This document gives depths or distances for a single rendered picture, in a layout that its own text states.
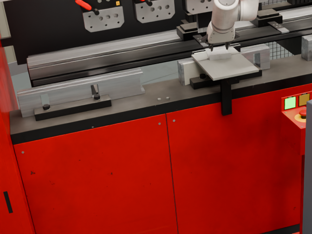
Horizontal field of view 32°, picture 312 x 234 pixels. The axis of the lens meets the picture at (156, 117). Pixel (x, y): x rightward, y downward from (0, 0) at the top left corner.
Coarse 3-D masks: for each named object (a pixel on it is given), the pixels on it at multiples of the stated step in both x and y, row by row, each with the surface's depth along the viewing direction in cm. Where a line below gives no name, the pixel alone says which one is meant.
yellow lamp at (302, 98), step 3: (300, 96) 216; (303, 96) 217; (306, 96) 217; (309, 96) 217; (300, 99) 217; (303, 99) 217; (306, 99) 218; (300, 102) 217; (303, 102) 218; (300, 105) 218
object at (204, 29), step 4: (208, 12) 216; (196, 16) 217; (200, 16) 216; (204, 16) 216; (208, 16) 217; (196, 20) 218; (200, 20) 217; (204, 20) 217; (208, 20) 218; (200, 24) 217; (204, 24) 218; (208, 24) 218; (200, 28) 219; (204, 28) 220
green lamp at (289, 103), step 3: (285, 99) 215; (288, 99) 215; (291, 99) 216; (294, 99) 216; (285, 102) 215; (288, 102) 216; (291, 102) 216; (294, 102) 217; (285, 105) 216; (288, 105) 216; (291, 105) 217; (294, 105) 217; (285, 108) 217; (288, 108) 217
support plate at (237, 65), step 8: (232, 48) 223; (192, 56) 220; (200, 56) 219; (232, 56) 215; (240, 56) 215; (200, 64) 212; (208, 64) 211; (216, 64) 210; (224, 64) 209; (232, 64) 208; (240, 64) 208; (248, 64) 207; (208, 72) 204; (216, 72) 203; (224, 72) 202; (232, 72) 202; (240, 72) 201; (248, 72) 201
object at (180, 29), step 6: (186, 24) 245; (192, 24) 244; (180, 30) 243; (186, 30) 239; (192, 30) 240; (180, 36) 244; (186, 36) 239; (192, 36) 240; (198, 36) 238; (198, 42) 233
